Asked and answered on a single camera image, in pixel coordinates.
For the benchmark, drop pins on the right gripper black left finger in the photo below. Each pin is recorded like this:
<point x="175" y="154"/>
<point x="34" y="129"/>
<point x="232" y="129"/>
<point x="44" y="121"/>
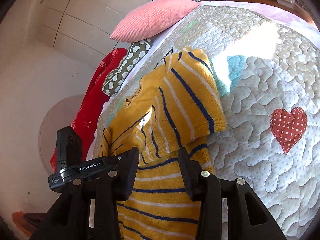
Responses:
<point x="89" y="192"/>

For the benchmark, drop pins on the yellow striped knit sweater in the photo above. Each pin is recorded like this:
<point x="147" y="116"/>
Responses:
<point x="177" y="105"/>

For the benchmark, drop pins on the beige heart patchwork quilt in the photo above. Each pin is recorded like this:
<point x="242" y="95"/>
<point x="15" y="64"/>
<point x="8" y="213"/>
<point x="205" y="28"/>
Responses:
<point x="265" y="64"/>

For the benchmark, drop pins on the pink checked cushion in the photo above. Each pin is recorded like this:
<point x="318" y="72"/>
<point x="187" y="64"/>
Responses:
<point x="151" y="19"/>

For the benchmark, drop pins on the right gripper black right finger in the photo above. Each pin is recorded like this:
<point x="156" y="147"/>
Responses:
<point x="248" y="217"/>

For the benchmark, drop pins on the green hedgehog print pillow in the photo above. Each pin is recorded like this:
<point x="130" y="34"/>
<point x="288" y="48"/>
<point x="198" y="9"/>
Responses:
<point x="116" y="77"/>

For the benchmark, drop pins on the red patterned duvet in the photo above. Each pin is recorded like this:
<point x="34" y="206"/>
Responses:
<point x="85" y="122"/>

